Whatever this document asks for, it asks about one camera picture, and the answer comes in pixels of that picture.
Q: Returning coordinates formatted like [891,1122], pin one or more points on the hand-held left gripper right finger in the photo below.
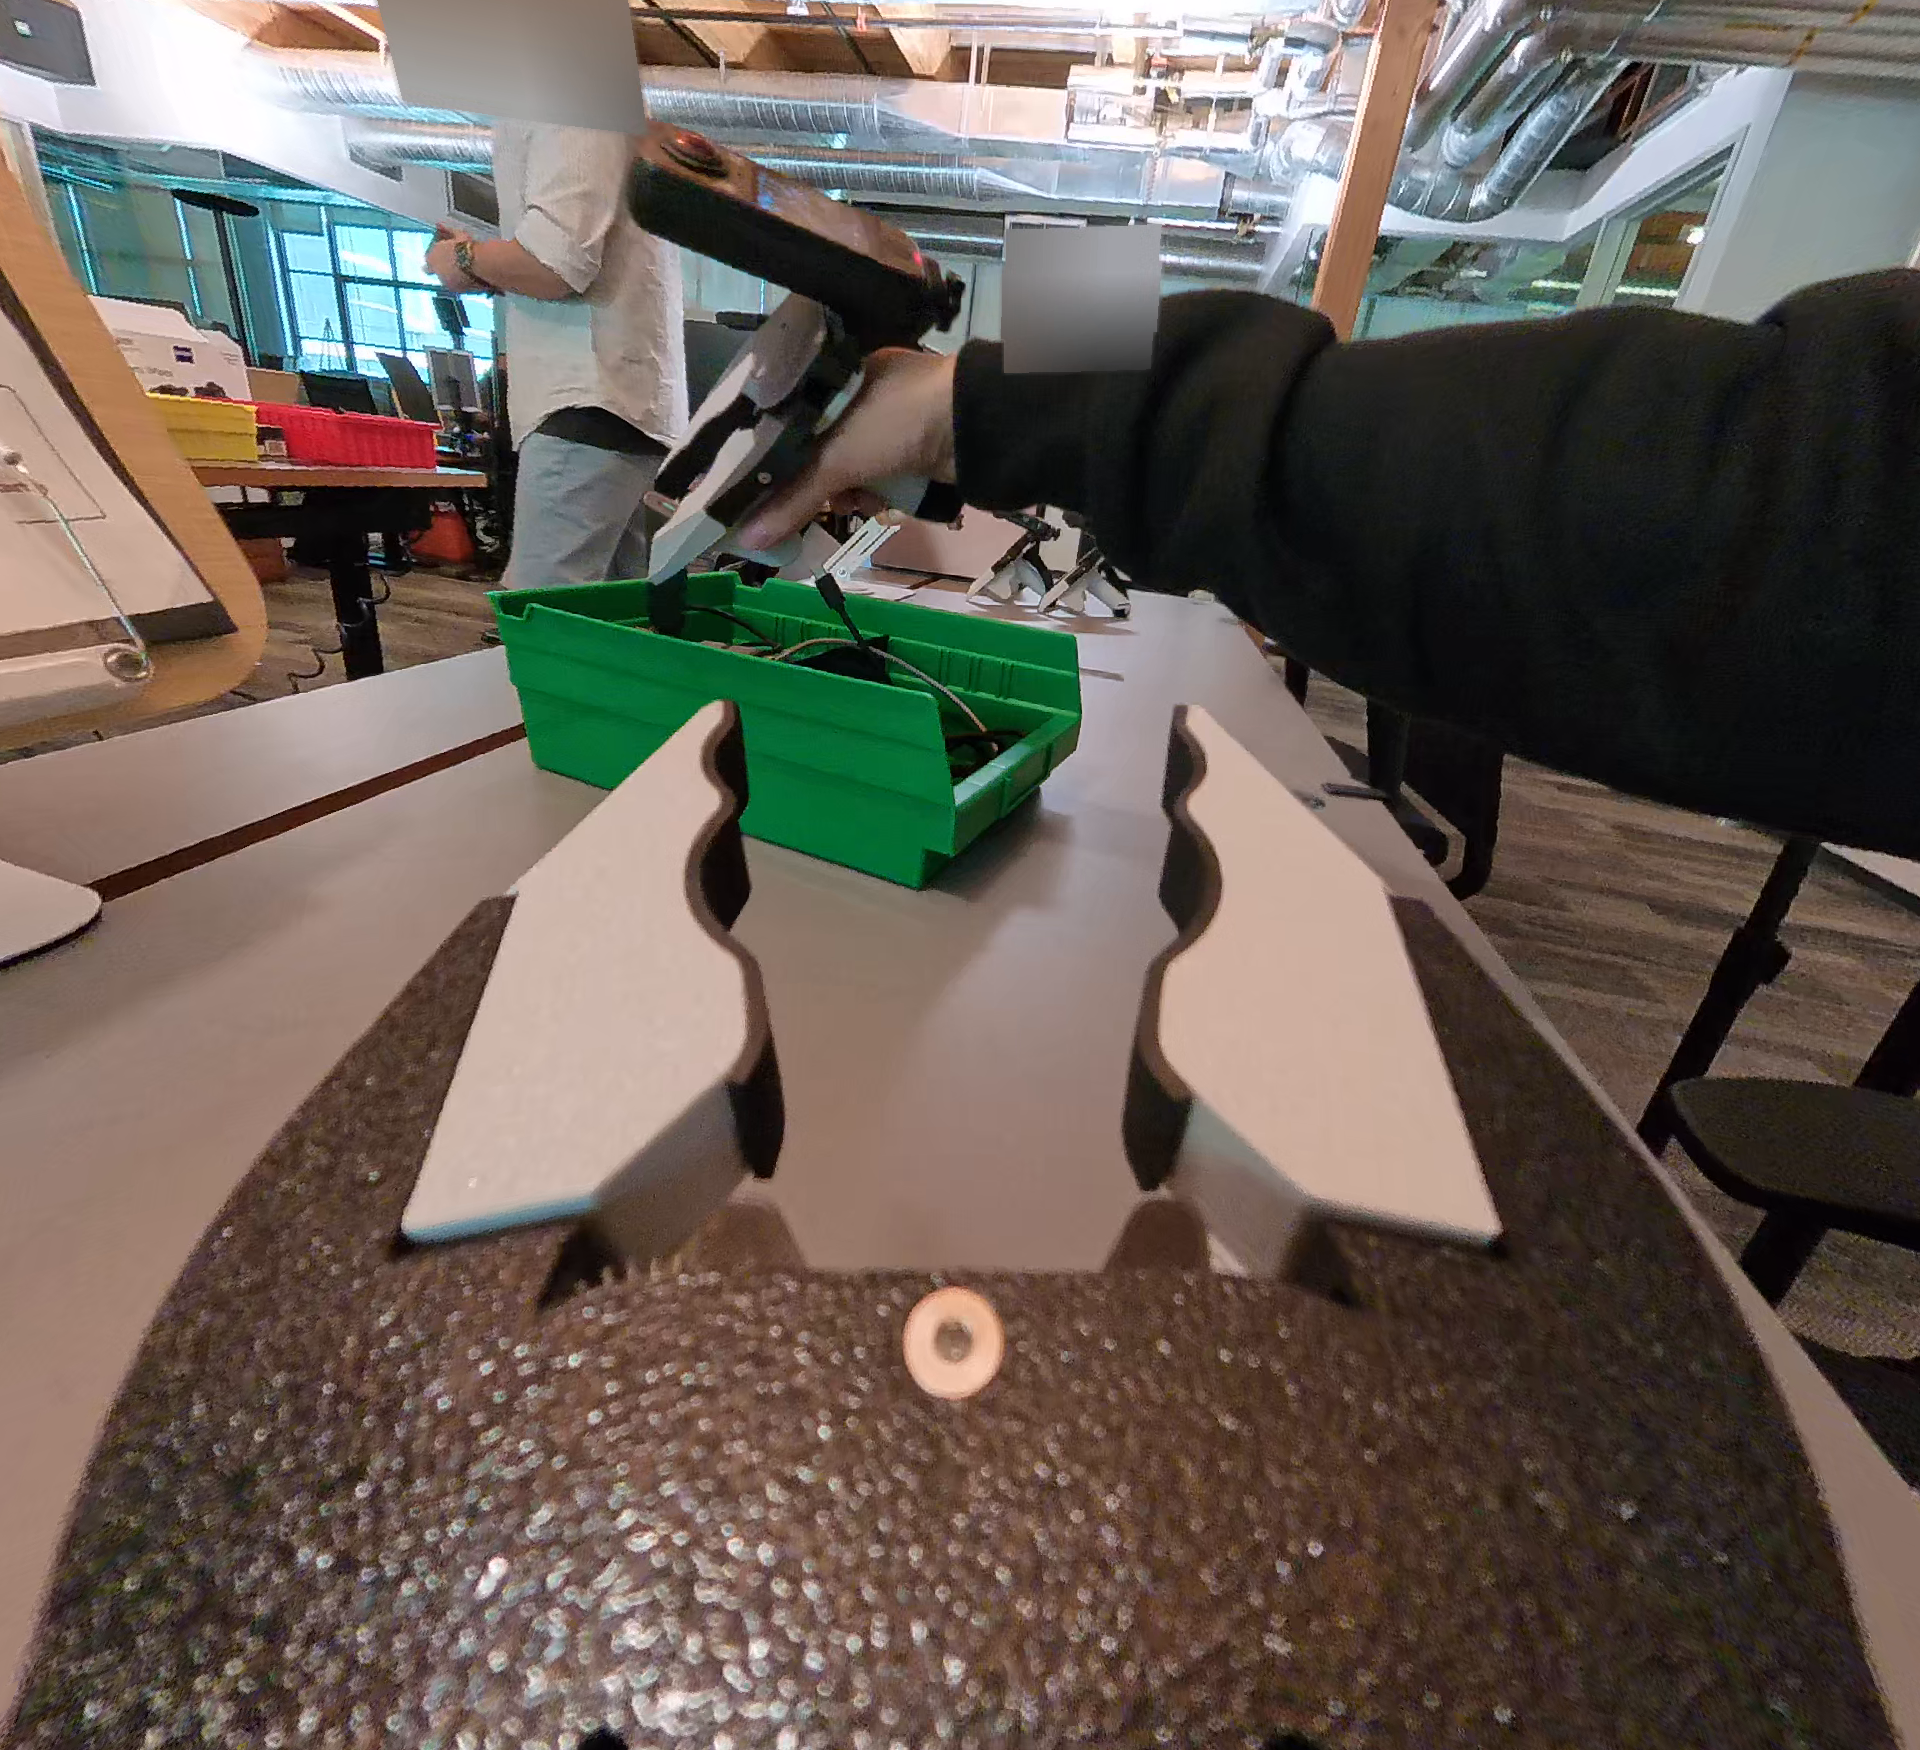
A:
[1305,1032]

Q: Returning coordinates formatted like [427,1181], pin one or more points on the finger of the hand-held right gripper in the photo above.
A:
[735,490]
[735,395]

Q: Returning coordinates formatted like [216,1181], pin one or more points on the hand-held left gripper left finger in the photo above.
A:
[599,1032]

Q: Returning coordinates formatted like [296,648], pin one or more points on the green plastic bin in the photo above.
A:
[840,744]

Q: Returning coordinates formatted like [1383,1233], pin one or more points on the person's right forearm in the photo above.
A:
[1501,522]

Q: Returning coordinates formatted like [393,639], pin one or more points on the person's right hand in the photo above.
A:
[900,430]

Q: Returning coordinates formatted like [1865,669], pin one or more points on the black white tabletop device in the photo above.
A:
[1010,570]
[1087,582]

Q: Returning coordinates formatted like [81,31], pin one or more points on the red plastic bin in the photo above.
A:
[353,435]

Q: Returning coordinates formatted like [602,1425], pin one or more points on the black office chair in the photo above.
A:
[1799,1136]

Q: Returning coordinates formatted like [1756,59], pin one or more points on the yellow plastic bin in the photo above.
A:
[202,426]

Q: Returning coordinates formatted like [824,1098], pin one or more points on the wooden document stand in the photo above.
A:
[180,506]

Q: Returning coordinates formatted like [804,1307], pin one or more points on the white cardboard box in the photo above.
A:
[166,347]

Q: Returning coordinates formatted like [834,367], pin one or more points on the white stand base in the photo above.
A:
[38,911]

